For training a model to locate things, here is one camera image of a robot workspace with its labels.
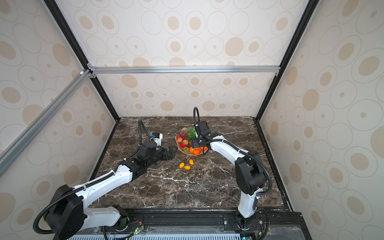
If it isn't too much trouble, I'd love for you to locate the green fake grape bunch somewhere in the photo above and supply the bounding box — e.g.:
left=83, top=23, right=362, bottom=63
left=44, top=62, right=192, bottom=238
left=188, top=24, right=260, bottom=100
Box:
left=186, top=127, right=196, bottom=141

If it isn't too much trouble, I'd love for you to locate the pink scalloped fruit bowl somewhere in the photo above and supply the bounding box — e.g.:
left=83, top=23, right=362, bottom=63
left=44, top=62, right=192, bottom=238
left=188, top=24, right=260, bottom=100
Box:
left=175, top=128, right=208, bottom=156

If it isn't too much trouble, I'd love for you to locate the red yellow-tipped fake strawberry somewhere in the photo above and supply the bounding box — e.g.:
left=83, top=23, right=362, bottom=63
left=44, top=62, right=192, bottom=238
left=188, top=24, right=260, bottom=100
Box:
left=176, top=135, right=184, bottom=143

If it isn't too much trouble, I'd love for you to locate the red fake grape bunch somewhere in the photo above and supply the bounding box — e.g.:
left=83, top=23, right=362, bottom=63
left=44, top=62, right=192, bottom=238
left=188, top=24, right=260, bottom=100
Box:
left=180, top=131, right=189, bottom=140

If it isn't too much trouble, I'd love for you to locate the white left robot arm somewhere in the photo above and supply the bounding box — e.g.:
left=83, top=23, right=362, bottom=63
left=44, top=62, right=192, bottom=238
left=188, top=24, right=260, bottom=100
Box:
left=34, top=140, right=178, bottom=240

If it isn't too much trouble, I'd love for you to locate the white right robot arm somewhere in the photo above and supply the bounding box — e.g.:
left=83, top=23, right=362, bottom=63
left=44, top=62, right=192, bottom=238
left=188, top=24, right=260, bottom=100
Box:
left=192, top=136, right=272, bottom=229

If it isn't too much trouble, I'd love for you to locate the silver horizontal aluminium bar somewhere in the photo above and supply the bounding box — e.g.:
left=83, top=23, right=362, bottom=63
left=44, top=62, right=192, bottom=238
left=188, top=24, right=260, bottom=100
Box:
left=91, top=66, right=280, bottom=74

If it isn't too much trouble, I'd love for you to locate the silver diagonal aluminium bar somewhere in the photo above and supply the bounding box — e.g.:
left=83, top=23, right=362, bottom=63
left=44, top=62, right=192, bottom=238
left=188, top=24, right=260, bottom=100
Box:
left=1, top=70, right=91, bottom=175

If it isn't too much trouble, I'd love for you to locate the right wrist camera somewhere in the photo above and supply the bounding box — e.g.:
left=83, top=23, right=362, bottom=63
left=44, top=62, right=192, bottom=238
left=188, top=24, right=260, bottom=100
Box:
left=195, top=121, right=211, bottom=139

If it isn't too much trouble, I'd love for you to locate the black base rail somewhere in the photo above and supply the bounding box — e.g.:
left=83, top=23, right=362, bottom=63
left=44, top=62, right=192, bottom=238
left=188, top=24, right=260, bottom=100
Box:
left=53, top=208, right=313, bottom=240

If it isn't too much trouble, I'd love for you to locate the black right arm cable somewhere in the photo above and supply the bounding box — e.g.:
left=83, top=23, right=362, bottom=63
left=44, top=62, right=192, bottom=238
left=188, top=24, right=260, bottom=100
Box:
left=192, top=106, right=273, bottom=240

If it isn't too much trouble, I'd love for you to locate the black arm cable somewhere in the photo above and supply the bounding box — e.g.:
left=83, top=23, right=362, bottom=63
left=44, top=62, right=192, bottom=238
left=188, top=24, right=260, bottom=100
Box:
left=32, top=119, right=154, bottom=235
left=192, top=106, right=273, bottom=240

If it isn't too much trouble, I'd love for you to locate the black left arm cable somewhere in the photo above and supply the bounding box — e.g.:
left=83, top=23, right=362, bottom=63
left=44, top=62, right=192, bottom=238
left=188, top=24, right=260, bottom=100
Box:
left=32, top=119, right=154, bottom=235

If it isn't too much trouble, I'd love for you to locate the black vertical frame post right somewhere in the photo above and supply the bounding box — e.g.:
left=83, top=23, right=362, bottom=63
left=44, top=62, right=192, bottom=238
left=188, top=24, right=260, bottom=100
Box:
left=255, top=0, right=319, bottom=122

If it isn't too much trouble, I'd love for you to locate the black vertical frame post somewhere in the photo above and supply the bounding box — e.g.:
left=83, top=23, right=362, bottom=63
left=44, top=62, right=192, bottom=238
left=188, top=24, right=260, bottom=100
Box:
left=255, top=0, right=319, bottom=122
left=44, top=0, right=120, bottom=122

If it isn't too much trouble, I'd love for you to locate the black vertical frame post left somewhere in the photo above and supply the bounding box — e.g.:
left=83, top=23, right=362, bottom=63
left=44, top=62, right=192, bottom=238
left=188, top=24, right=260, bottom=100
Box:
left=44, top=0, right=120, bottom=122

